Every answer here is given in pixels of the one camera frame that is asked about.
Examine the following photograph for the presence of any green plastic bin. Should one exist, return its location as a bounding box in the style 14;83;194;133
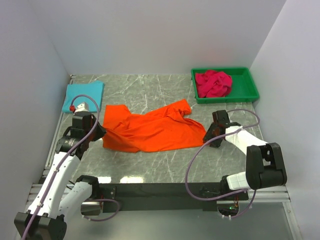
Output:
191;67;260;104

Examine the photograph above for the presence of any orange t shirt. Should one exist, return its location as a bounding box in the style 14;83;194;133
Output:
102;99;206;153

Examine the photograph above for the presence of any folded light blue t shirt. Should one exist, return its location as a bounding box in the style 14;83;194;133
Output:
62;80;105;113

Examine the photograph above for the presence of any aluminium frame rail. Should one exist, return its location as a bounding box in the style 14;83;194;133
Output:
26;184;291;207

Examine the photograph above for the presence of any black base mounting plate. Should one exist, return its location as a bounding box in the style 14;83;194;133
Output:
87;182;249;213

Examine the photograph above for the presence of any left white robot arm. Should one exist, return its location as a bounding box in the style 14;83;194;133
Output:
14;111;106;240

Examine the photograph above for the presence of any crumpled pink t shirt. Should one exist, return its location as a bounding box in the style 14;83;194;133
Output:
195;69;233;98

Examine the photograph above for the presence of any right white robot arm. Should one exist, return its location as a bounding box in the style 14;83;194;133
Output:
203;110;288;200

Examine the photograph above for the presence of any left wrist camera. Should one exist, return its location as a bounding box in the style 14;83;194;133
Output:
69;102;89;116

